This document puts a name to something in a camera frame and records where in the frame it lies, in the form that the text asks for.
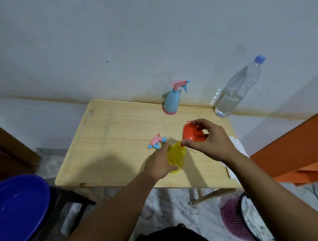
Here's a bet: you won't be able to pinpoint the person's left forearm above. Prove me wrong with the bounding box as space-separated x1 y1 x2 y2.
66 170 162 241

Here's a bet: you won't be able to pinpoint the stack of white paper tissues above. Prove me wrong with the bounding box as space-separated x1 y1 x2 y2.
218 135 250 179

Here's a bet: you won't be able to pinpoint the clear plastic water bottle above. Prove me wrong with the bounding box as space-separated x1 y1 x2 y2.
214 61 262 119

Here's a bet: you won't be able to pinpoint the person's left hand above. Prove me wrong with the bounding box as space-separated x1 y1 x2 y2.
143 142 179 181

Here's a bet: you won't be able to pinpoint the blue plastic basin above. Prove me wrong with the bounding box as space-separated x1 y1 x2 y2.
0 174 51 241

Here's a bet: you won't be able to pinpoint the red plastic funnel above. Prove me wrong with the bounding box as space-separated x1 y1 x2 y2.
182 121 209 143

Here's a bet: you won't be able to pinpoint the person's black shorts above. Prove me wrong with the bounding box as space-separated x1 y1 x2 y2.
135 223 209 241

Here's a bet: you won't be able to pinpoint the orange shelf cabinet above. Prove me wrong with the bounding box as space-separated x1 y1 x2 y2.
249 114 318 187

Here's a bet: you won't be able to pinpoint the brown wooden furniture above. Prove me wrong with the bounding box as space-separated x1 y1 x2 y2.
0 128 41 182

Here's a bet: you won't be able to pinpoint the yellow spray bottle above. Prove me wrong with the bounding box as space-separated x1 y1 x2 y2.
167 141 186 174

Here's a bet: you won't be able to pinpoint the person's right hand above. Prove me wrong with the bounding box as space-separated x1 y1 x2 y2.
180 119 239 163

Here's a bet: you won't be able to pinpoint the pink mesh waste basket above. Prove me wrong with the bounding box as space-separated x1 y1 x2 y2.
220 196 256 241

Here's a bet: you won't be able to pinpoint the black stool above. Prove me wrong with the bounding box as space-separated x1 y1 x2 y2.
32 186 96 241

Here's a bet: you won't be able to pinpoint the person's right forearm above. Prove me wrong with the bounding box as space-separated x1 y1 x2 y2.
222 153 318 241

